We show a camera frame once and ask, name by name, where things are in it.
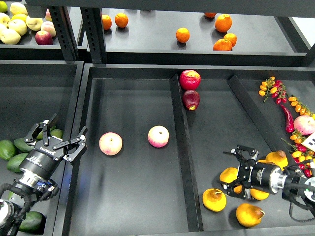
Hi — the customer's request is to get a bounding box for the green avocado by tray wall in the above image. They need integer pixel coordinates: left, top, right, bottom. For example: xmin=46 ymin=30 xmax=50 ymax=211
xmin=50 ymin=129 xmax=63 ymax=139

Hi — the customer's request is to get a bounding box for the dark red apple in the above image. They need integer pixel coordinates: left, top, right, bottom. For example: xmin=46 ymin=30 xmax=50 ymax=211
xmin=182 ymin=90 xmax=200 ymax=111

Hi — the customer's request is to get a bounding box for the cherry tomato bunch upper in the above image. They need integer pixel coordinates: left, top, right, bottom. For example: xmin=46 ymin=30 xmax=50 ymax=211
xmin=258 ymin=76 xmax=287 ymax=104

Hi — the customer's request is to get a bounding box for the green avocado upper pile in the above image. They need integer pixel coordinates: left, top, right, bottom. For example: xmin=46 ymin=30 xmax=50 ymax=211
xmin=37 ymin=126 xmax=56 ymax=140

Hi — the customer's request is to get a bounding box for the orange behind front orange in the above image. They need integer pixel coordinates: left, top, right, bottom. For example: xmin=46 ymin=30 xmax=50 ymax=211
xmin=223 ymin=33 xmax=237 ymax=47

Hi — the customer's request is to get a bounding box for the black left tray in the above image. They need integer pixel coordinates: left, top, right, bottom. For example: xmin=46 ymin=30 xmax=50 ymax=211
xmin=0 ymin=60 xmax=83 ymax=236

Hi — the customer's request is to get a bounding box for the red chili pepper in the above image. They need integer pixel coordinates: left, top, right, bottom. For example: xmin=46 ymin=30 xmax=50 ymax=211
xmin=280 ymin=105 xmax=294 ymax=133

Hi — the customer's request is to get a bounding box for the pale yellow apple middle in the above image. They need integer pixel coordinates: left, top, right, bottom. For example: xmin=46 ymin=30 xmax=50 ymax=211
xmin=8 ymin=19 xmax=28 ymax=36

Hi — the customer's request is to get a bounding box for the pale yellow apple with stem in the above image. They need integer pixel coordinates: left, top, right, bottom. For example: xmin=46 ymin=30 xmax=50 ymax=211
xmin=25 ymin=16 xmax=43 ymax=31

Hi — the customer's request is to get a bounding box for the black shelf post right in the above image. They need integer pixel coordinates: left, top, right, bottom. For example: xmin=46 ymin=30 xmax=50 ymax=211
xmin=80 ymin=7 xmax=107 ymax=64

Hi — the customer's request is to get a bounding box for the black centre tray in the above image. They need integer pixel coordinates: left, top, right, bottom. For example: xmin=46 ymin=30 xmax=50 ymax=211
xmin=62 ymin=64 xmax=315 ymax=236

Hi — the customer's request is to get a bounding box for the orange behind post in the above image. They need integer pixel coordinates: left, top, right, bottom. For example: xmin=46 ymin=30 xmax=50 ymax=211
xmin=101 ymin=14 xmax=112 ymax=30

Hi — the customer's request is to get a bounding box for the pink apple centre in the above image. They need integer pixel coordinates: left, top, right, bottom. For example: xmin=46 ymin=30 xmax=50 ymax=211
xmin=147 ymin=125 xmax=169 ymax=148

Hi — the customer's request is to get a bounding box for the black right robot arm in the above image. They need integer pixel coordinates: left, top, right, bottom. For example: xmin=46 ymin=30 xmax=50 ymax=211
xmin=217 ymin=145 xmax=315 ymax=218

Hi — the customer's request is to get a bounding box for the pale peach on shelf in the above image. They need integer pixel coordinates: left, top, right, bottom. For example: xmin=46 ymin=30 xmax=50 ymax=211
xmin=41 ymin=21 xmax=57 ymax=38

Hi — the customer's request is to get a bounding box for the yellow pear with brown stem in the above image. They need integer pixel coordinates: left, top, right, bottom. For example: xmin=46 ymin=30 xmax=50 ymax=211
xmin=250 ymin=159 xmax=271 ymax=201

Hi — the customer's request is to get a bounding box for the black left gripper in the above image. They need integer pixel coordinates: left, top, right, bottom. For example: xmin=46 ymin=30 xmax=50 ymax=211
xmin=19 ymin=114 xmax=88 ymax=180

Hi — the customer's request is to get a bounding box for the orange cherry tomato string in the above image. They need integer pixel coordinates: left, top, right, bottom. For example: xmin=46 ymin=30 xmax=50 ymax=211
xmin=287 ymin=95 xmax=315 ymax=118

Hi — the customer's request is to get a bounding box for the pink apple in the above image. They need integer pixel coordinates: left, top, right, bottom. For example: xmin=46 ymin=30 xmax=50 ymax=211
xmin=99 ymin=132 xmax=123 ymax=156
xmin=147 ymin=125 xmax=169 ymax=148

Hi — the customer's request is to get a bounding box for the pink apple left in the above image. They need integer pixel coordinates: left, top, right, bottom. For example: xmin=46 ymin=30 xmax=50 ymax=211
xmin=99 ymin=132 xmax=123 ymax=156

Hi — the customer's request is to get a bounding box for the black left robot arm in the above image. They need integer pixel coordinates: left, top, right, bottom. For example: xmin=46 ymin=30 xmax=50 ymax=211
xmin=0 ymin=114 xmax=88 ymax=236

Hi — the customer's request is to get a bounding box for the bright red apple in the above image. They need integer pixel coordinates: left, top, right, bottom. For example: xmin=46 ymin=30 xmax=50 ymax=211
xmin=179 ymin=69 xmax=201 ymax=90

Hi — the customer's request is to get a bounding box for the black shelf post left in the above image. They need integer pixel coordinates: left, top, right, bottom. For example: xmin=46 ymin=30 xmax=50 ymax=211
xmin=48 ymin=6 xmax=79 ymax=61

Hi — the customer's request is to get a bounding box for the green avocado left edge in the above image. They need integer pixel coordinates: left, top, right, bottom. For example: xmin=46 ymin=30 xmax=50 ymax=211
xmin=6 ymin=153 xmax=28 ymax=173

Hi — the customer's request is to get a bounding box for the red apple on shelf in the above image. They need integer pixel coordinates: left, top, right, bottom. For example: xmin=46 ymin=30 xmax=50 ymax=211
xmin=35 ymin=30 xmax=53 ymax=45

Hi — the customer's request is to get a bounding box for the pale yellow pear front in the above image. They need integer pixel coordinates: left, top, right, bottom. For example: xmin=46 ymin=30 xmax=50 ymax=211
xmin=0 ymin=29 xmax=21 ymax=45

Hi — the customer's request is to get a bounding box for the cherry tomato bunch lower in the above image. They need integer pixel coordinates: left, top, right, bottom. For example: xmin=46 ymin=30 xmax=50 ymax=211
xmin=282 ymin=129 xmax=315 ymax=178

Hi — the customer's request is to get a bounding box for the green avocado far left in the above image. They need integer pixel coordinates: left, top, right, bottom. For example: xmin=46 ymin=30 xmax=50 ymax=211
xmin=0 ymin=140 xmax=18 ymax=160

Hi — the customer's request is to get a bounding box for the black shelf post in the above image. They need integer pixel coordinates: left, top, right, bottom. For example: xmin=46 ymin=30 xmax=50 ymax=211
xmin=48 ymin=6 xmax=79 ymax=61
xmin=80 ymin=7 xmax=107 ymax=64

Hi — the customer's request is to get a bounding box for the white label card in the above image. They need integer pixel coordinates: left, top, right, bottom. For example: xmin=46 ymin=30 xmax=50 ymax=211
xmin=302 ymin=133 xmax=315 ymax=151

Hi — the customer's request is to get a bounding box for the green avocado front left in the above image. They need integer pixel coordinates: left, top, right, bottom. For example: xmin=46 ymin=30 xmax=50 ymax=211
xmin=18 ymin=211 xmax=46 ymax=235

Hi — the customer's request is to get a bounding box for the pink apple right tray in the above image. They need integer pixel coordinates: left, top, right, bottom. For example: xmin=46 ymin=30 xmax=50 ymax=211
xmin=293 ymin=115 xmax=315 ymax=136

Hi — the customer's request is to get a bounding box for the cherry tomato bunch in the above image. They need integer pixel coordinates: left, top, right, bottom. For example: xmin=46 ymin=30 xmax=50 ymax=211
xmin=258 ymin=76 xmax=287 ymax=104
xmin=282 ymin=129 xmax=315 ymax=178

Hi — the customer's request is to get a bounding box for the black upper shelf tray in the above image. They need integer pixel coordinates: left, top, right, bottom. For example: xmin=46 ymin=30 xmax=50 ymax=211
xmin=104 ymin=9 xmax=315 ymax=67

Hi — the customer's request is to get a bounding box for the orange front right shelf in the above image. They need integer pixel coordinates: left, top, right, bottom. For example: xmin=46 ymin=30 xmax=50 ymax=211
xmin=213 ymin=38 xmax=232 ymax=51

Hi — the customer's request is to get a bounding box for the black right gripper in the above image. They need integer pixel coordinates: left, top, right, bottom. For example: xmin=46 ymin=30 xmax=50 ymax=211
xmin=217 ymin=145 xmax=282 ymax=199

